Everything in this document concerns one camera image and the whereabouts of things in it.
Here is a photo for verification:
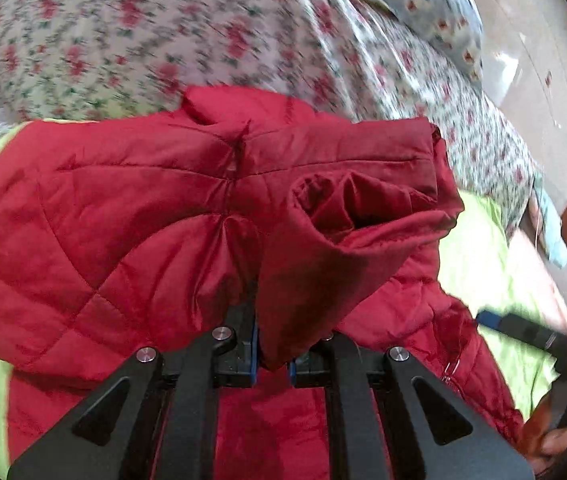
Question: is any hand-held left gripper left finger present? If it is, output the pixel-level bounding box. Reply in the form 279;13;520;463
8;302;262;480

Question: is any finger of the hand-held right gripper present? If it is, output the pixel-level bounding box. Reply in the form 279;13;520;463
476;310;564;352

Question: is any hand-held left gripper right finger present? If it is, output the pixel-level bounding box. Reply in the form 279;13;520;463
287;332;535;480

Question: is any red quilted jacket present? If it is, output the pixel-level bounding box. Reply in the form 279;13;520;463
0;85;524;480

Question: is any person's right hand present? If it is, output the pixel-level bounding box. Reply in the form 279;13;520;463
521;392;567;473

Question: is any lime green bed sheet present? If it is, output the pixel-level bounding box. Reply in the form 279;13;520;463
0;119;564;480

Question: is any stack of pastel cloths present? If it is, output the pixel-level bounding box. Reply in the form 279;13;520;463
528;167;567;268

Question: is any light blue floral pillow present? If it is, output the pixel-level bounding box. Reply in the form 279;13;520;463
323;0;485;83

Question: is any rose print floral bedspread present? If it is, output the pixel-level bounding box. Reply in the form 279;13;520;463
0;0;539;241

